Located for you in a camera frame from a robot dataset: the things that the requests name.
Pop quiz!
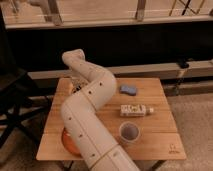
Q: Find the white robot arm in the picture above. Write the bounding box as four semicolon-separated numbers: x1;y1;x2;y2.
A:
61;49;140;171

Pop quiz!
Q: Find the blue sponge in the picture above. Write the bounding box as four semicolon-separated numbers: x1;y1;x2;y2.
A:
120;85;137;96

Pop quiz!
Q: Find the small white labelled bottle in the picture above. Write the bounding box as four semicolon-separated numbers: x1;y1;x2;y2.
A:
120;104;154;117

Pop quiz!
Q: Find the black folding chair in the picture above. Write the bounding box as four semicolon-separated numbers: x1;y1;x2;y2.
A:
0;9;51;148

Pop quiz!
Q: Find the orange bowl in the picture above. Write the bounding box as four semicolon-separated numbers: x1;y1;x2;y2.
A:
61;129;81;156

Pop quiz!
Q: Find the wooden folding table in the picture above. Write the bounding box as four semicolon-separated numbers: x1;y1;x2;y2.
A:
36;78;186;161

